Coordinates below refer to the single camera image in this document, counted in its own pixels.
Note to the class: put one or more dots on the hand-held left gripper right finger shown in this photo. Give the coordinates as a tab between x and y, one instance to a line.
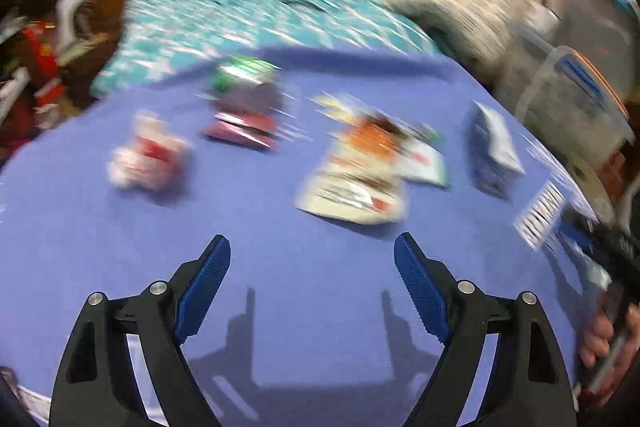
420	289

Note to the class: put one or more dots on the crumpled red and white wrapper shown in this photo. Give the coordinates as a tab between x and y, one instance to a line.
150	157

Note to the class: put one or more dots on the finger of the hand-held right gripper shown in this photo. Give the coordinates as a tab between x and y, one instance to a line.
576	238

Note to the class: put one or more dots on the dark blue carton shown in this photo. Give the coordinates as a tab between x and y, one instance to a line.
492	152

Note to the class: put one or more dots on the folded checked beige quilt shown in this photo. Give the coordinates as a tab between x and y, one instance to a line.
450	17

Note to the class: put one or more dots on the pink wrapper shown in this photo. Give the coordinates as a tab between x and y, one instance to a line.
242	132

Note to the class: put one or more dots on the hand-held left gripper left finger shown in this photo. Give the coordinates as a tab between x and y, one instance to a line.
205	289

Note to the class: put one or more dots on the grey shelf unit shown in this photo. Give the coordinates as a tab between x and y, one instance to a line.
15	72

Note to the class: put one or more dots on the person's right hand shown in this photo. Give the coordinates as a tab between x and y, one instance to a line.
597	339

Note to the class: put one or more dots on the green and red snack packet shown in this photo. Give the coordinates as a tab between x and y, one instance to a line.
245	82

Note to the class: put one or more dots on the orange and white snack wrapper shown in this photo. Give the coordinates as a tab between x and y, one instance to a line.
350	187

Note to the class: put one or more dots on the white and green packet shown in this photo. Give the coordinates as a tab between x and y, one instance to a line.
427	159

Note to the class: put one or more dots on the blue printed tablecloth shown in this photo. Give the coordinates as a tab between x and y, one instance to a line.
300	317

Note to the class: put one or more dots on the bed with teal cover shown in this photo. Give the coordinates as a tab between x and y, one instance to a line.
260	7

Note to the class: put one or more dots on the red gift box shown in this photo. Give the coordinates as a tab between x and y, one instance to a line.
45	62

